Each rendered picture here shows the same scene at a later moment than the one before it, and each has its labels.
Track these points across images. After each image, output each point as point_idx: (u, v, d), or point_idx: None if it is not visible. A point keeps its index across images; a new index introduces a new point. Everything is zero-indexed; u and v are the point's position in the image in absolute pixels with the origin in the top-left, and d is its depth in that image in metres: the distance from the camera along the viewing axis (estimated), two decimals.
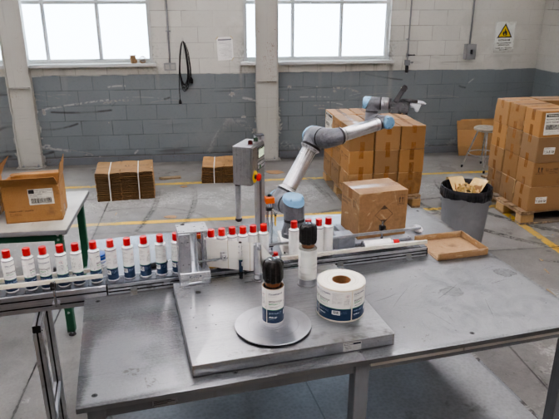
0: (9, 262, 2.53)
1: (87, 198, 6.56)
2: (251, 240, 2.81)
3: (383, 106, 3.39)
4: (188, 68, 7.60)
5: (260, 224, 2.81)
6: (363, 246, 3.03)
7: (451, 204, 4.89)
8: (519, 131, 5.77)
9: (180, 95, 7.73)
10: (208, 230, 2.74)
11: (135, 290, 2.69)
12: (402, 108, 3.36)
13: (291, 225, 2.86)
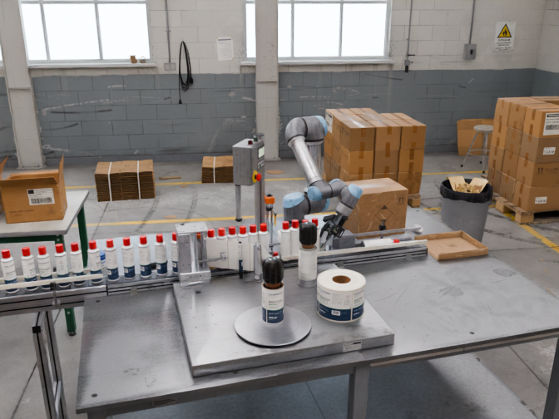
0: (9, 262, 2.53)
1: (87, 198, 6.56)
2: (251, 240, 2.81)
3: (350, 212, 2.89)
4: (188, 68, 7.60)
5: (260, 224, 2.81)
6: (363, 246, 3.03)
7: (451, 204, 4.89)
8: (519, 131, 5.77)
9: (180, 95, 7.73)
10: (208, 230, 2.74)
11: (135, 290, 2.69)
12: (341, 231, 2.90)
13: (283, 226, 2.84)
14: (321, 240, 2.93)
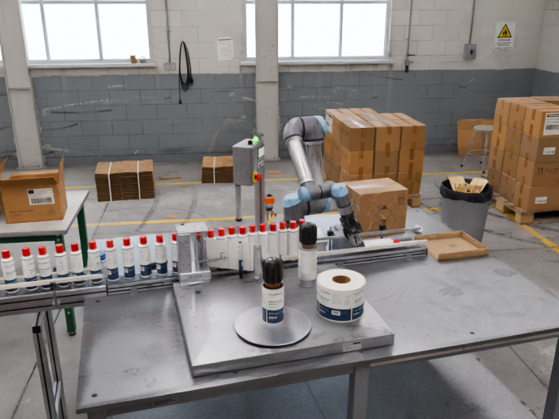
0: (9, 262, 2.53)
1: (87, 198, 6.56)
2: (251, 240, 2.81)
3: (352, 206, 2.88)
4: (188, 68, 7.60)
5: (259, 224, 2.82)
6: (363, 246, 3.03)
7: (451, 204, 4.89)
8: (519, 131, 5.77)
9: (180, 95, 7.73)
10: (208, 230, 2.74)
11: (135, 290, 2.69)
12: (358, 224, 2.92)
13: (272, 228, 2.82)
14: (352, 242, 2.98)
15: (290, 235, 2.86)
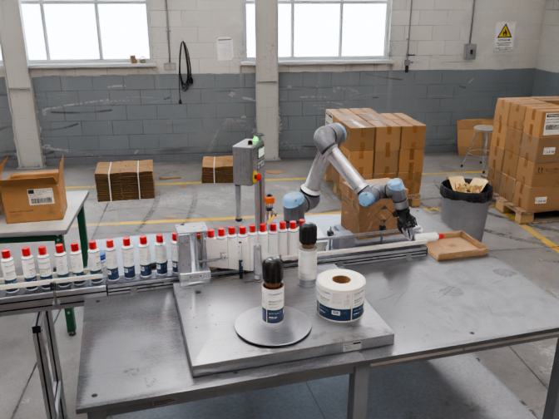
0: (9, 262, 2.53)
1: (87, 198, 6.56)
2: (251, 240, 2.81)
3: (408, 201, 2.96)
4: (188, 68, 7.60)
5: (259, 224, 2.82)
6: (412, 239, 3.10)
7: (451, 204, 4.89)
8: (519, 131, 5.77)
9: (180, 95, 7.73)
10: (208, 230, 2.74)
11: (135, 290, 2.69)
12: (413, 219, 3.00)
13: (272, 228, 2.82)
14: (405, 235, 3.06)
15: (290, 235, 2.86)
